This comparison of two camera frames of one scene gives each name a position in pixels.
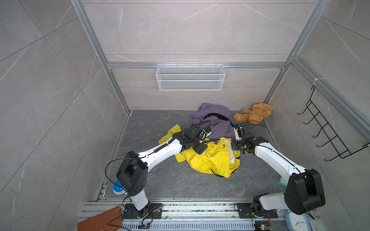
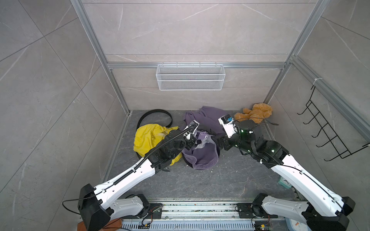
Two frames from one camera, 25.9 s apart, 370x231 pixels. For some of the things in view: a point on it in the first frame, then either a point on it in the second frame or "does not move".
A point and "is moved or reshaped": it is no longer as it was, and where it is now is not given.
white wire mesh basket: (190, 77) does not move
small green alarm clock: (282, 181) does not move
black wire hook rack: (326, 132) does not move
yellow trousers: (220, 157) -> (147, 136)
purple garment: (216, 116) is moved or reshaped
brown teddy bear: (255, 116) does not move
